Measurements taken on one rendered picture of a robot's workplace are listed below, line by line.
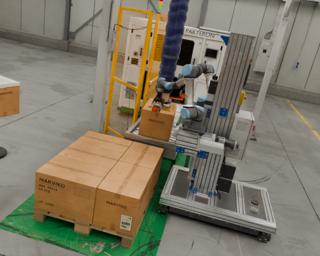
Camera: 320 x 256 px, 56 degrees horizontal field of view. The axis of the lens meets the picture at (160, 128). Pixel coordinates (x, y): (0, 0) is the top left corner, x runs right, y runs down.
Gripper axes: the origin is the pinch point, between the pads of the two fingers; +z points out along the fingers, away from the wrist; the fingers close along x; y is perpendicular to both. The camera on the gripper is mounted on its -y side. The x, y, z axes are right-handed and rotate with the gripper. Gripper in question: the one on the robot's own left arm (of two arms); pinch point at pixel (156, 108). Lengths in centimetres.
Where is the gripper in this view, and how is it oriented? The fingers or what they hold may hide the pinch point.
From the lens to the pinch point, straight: 341.8
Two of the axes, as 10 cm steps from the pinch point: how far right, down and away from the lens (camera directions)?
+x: -9.8, -2.1, 0.6
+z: -1.8, 9.2, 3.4
